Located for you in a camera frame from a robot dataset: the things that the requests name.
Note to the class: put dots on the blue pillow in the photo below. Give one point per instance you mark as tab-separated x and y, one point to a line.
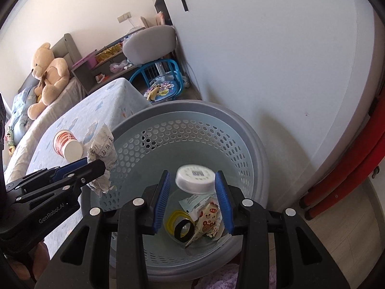
21	102

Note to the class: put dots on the grey chair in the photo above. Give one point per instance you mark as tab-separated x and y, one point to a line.
150	42

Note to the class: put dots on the green plush toy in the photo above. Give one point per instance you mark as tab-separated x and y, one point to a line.
10	137

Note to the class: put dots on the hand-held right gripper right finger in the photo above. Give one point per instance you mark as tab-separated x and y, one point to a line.
224	198

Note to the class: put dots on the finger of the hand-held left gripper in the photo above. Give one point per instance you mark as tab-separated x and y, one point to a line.
69	167
90	171

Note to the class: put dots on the grey plastic basket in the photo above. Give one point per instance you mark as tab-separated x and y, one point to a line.
210	132

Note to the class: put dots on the wall socket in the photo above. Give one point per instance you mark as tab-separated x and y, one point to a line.
124	17

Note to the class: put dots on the black band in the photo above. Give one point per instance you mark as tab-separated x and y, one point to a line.
180	230

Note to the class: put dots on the beige teddy bear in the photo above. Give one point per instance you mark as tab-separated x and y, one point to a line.
51	72

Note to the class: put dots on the grey shelf unit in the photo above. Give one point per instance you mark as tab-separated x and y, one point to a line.
87	75

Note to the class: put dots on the cream red snack wrapper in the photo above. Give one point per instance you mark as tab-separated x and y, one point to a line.
207	219

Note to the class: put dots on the red metal frame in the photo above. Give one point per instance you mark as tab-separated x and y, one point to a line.
346	180

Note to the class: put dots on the pink box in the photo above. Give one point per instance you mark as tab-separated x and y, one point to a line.
88	60

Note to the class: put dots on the white paper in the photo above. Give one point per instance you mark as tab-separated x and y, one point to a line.
103	144

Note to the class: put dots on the black television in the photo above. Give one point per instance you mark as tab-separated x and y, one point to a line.
162	6

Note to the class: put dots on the blue child chair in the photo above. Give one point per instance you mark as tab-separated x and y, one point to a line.
177	72

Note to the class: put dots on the white round lid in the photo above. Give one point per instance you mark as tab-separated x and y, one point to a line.
192	183

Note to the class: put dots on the red white paper cup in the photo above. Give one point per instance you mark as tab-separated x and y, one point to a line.
64	143

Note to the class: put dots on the yellow snack packets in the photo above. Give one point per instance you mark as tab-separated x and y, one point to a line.
108	52

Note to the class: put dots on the white plastic bag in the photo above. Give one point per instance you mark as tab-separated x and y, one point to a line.
118	66

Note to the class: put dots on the bed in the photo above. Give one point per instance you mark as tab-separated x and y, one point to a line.
60	96

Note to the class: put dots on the person's left hand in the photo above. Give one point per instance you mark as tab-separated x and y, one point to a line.
39	259

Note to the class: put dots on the purple fuzzy clothing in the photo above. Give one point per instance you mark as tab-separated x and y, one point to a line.
216	277

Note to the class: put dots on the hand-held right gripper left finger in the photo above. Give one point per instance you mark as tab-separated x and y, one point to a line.
161	195

